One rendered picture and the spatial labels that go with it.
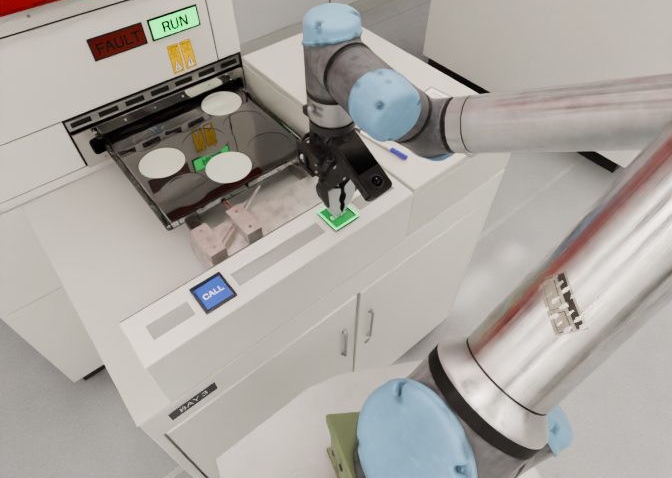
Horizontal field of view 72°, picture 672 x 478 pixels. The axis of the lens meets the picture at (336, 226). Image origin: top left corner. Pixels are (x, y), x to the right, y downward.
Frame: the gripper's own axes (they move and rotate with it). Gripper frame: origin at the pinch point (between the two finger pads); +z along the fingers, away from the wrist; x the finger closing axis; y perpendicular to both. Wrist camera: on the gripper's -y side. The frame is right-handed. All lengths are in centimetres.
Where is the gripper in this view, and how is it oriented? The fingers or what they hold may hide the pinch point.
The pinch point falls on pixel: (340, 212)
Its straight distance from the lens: 83.5
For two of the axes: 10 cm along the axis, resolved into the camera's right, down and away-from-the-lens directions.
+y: -6.4, -5.9, 4.9
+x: -7.7, 4.9, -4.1
